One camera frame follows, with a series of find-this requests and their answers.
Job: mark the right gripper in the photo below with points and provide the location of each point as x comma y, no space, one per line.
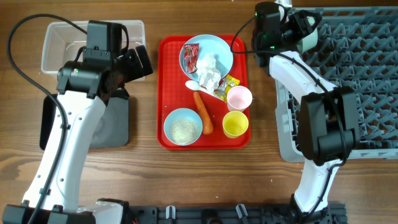
301,27

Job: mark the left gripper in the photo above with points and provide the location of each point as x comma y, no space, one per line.
137,71

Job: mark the light blue bowl with mushroom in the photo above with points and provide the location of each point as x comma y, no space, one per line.
305,43

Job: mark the light blue bowl with rice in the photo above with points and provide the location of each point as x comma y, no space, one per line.
181,113

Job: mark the white rice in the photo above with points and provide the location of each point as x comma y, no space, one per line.
184,131

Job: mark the pink cup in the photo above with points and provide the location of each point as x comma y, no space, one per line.
239,98

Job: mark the yellow cup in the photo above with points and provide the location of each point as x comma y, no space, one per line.
235,123

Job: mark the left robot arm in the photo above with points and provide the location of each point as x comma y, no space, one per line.
101,68

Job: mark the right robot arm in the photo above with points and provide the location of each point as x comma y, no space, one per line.
328,128

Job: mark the grey dishwasher rack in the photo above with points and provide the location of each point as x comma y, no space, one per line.
357,47

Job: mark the black rectangular waste tray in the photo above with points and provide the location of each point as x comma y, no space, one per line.
112,129

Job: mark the red snack wrapper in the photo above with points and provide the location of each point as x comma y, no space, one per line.
190,56

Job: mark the white plastic spoon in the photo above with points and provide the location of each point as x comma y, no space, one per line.
193,85

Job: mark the crumpled white tissue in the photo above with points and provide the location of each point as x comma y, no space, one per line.
208,74

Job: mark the red serving tray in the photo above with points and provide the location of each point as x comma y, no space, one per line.
172,94

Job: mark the light blue plate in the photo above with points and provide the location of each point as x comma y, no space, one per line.
209,43

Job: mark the clear plastic storage bin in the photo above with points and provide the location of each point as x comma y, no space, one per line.
62,42

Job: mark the yellow silver snack wrapper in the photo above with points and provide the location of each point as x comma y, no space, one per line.
228,83

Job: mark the orange carrot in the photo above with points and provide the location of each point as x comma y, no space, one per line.
201,109

